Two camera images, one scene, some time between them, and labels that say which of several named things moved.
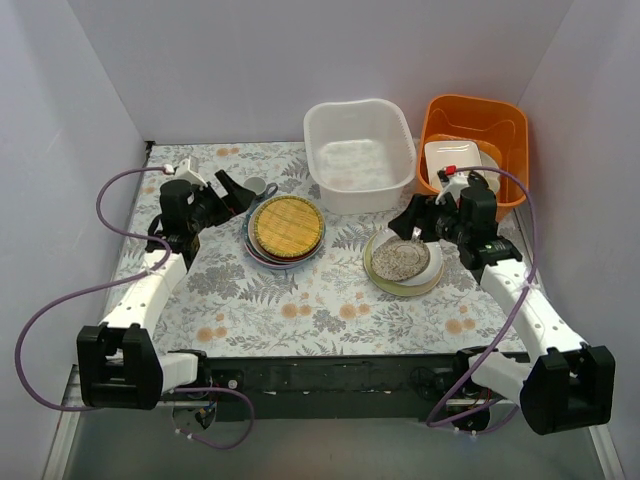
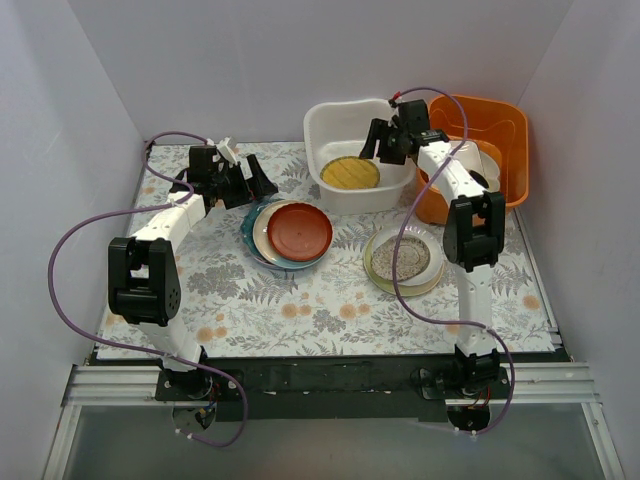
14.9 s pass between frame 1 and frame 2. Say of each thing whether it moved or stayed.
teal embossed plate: stayed
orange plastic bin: stayed
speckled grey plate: stayed
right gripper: moved
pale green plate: stayed
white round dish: stayed
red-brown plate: moved
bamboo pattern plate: moved
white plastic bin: stayed
